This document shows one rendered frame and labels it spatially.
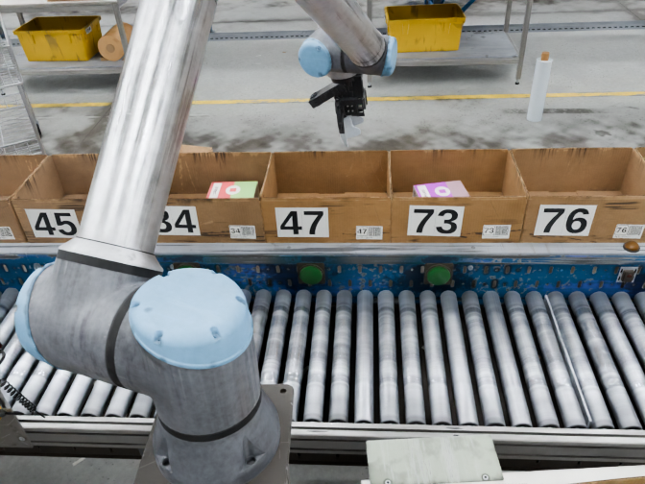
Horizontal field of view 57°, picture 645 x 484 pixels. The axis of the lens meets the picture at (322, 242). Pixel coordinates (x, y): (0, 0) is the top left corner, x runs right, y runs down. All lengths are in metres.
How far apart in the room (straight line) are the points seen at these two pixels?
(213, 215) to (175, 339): 1.13
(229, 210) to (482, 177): 0.85
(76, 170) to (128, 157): 1.39
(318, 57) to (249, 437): 0.93
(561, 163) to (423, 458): 1.10
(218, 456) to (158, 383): 0.14
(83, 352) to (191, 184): 1.36
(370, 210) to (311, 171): 0.35
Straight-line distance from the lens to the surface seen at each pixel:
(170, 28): 0.94
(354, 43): 1.29
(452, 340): 1.74
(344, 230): 1.81
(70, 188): 2.32
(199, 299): 0.78
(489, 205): 1.79
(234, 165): 2.07
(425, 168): 2.03
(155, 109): 0.90
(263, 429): 0.89
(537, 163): 2.09
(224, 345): 0.75
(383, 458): 1.48
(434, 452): 1.49
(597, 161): 2.15
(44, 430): 1.74
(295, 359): 1.67
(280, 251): 1.81
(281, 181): 2.07
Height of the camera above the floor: 1.99
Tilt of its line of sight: 37 degrees down
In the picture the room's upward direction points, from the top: 3 degrees counter-clockwise
